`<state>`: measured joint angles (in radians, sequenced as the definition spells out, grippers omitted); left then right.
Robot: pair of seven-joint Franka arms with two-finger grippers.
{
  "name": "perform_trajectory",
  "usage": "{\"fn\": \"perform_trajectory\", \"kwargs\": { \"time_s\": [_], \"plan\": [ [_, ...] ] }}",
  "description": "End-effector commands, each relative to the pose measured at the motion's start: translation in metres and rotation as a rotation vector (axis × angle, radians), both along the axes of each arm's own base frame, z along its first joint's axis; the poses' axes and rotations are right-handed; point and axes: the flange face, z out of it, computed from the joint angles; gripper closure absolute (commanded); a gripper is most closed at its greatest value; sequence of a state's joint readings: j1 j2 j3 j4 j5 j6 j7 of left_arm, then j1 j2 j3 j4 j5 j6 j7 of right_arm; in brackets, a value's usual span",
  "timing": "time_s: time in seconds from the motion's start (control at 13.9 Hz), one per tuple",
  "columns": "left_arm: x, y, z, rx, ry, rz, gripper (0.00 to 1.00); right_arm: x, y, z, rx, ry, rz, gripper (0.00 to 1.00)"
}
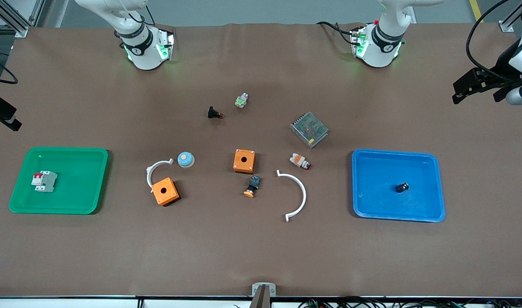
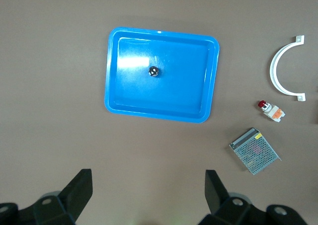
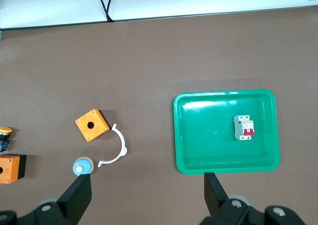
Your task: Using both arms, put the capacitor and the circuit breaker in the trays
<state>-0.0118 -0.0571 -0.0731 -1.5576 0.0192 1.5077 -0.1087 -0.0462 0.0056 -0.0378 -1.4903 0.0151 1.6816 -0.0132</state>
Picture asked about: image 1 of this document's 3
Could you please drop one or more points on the aluminium frame post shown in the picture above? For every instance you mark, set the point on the aluminium frame post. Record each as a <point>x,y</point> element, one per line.
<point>506,23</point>
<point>13,19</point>

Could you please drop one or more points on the black cylindrical capacitor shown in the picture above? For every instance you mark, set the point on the black cylindrical capacitor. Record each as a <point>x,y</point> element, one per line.
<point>401,187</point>

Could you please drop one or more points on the red push button switch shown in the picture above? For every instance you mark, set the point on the red push button switch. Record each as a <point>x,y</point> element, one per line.
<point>298,160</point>

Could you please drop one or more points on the white red circuit breaker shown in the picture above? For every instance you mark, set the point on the white red circuit breaker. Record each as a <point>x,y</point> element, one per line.
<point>47,182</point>

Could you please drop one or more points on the blue plastic tray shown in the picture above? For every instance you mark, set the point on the blue plastic tray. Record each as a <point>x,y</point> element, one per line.
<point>380,201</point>

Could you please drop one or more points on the green plastic tray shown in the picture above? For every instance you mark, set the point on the green plastic tray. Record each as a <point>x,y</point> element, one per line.
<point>77,188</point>

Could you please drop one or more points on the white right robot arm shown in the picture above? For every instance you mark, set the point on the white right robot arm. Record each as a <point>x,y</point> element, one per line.
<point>139,47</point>

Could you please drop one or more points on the orange mushroom push button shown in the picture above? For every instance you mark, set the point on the orange mushroom push button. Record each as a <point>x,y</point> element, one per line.
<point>253,186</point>

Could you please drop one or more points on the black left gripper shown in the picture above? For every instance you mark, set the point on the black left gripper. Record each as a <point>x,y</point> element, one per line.
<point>503,63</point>

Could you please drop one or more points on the black switch with red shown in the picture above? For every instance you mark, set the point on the black switch with red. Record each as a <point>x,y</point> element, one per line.
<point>213,112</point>

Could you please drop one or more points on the orange button box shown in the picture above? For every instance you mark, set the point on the orange button box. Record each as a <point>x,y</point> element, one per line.
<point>243,164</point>
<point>164,192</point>

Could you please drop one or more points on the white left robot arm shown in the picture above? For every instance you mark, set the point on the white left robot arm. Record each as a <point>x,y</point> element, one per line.
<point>382,45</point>

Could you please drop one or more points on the blue dome buzzer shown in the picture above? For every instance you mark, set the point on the blue dome buzzer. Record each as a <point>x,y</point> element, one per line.
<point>186,159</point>

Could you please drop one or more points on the green push button switch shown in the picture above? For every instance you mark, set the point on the green push button switch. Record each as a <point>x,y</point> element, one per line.
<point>241,101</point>

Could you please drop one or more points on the metal mesh power supply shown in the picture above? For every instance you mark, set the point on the metal mesh power supply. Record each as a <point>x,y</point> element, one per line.
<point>309,128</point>

